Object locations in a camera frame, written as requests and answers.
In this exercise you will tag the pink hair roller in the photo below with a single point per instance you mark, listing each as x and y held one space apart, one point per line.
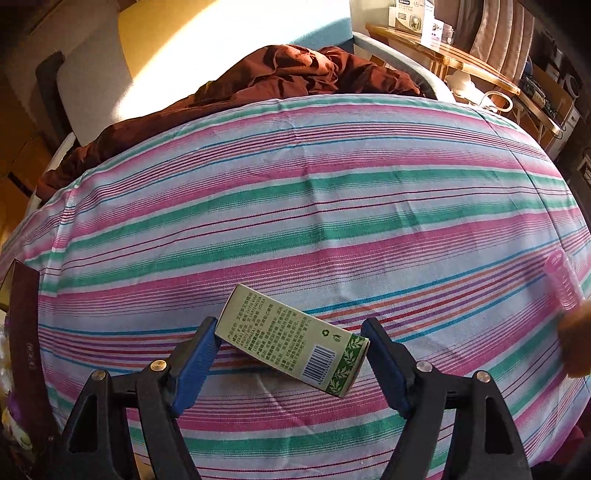
563 279

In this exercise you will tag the beige curtain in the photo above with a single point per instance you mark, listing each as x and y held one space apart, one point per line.
498 32

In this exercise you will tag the brown blanket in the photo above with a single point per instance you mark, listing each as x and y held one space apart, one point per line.
271 72

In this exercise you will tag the wooden bedside table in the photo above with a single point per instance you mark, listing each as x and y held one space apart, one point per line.
442 57

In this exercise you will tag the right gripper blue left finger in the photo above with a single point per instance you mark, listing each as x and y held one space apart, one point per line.
190 363

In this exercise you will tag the green cardboard box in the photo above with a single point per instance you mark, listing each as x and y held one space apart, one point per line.
301 346

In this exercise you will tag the white appliance box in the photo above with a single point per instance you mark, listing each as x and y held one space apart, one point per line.
413 16

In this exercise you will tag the yellow sponge wedge right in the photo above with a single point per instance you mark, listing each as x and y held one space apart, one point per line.
574 334

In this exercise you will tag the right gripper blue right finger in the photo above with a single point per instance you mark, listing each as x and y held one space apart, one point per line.
393 366

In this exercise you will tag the striped bed sheet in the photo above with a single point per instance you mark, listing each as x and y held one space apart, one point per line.
434 218

